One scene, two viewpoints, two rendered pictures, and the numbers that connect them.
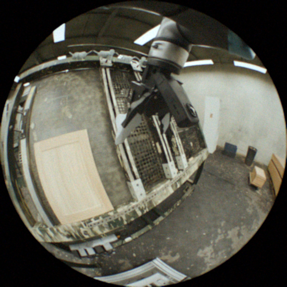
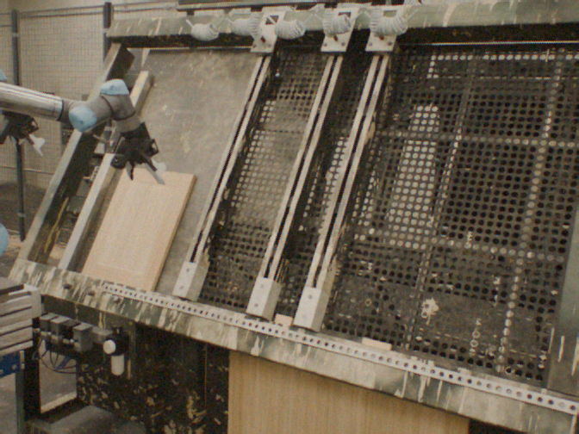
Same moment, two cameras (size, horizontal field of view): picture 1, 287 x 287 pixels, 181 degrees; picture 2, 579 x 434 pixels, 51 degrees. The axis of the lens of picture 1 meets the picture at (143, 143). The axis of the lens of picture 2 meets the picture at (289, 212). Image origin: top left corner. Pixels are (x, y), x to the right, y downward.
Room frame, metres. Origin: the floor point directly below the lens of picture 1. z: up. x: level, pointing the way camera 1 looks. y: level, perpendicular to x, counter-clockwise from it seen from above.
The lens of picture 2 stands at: (-0.04, -2.04, 1.59)
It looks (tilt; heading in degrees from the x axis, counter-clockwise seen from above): 10 degrees down; 69
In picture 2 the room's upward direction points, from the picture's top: 2 degrees clockwise
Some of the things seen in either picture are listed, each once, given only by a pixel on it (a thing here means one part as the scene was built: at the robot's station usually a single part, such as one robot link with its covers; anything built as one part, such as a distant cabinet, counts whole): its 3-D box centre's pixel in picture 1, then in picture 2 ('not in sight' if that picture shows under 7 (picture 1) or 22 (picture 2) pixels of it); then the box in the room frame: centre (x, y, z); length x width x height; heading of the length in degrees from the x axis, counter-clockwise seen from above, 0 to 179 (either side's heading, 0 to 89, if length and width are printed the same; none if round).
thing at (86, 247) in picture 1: (101, 249); (72, 340); (0.02, 0.26, 0.69); 0.50 x 0.14 x 0.24; 128
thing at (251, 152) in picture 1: (250, 155); not in sight; (1.54, -3.97, 0.33); 0.52 x 0.51 x 0.65; 126
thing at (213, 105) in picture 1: (212, 124); not in sight; (3.04, -2.63, 1.03); 0.61 x 0.58 x 2.05; 126
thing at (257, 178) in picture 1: (256, 177); not in sight; (0.62, -3.04, 0.20); 0.61 x 0.53 x 0.40; 126
